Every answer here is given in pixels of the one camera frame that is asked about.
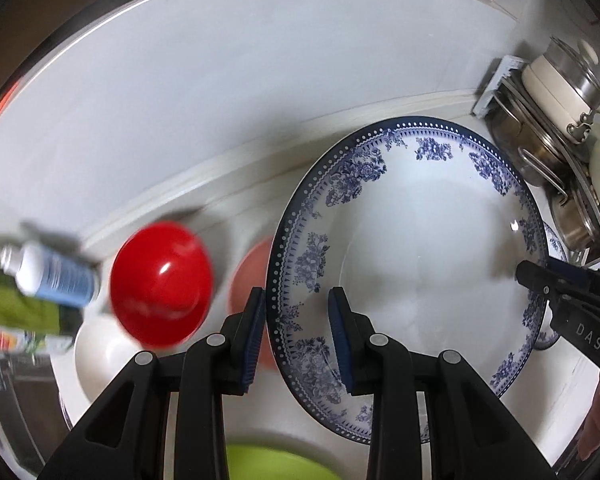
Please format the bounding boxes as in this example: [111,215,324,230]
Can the red black bowl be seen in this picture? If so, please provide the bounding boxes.
[109,221,213,349]

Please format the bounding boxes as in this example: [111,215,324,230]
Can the blue pump bottle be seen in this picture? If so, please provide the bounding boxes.
[0,242,99,309]

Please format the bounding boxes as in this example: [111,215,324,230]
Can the white pot rack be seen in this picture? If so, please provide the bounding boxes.
[472,55,600,270]

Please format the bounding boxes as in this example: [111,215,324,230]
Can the cream pot with steel lid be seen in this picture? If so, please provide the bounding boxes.
[521,36,600,144]

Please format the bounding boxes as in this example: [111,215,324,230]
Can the cream white bowl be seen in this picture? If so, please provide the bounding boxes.
[74,313,143,401]

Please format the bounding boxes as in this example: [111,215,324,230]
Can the steel pot upper left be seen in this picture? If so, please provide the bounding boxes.
[486,86,570,200]

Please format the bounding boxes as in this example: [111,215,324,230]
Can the pink bowl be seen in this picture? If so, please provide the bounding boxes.
[227,237,277,370]

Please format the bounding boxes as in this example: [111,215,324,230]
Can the steel pot lower right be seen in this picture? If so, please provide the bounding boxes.
[545,178,600,259]

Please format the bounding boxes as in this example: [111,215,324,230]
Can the green dish soap bottle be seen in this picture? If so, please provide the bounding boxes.
[0,269,83,356]

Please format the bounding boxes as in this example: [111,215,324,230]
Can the green plate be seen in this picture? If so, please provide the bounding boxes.
[226,444,339,480]

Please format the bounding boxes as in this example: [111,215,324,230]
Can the person's right hand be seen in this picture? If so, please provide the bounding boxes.
[577,380,600,462]

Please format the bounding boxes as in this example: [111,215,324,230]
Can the stainless steel sink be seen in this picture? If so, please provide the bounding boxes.
[0,354,71,479]

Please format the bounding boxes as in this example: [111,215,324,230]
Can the blue floral plate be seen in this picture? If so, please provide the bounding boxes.
[532,219,570,352]
[265,116,548,443]

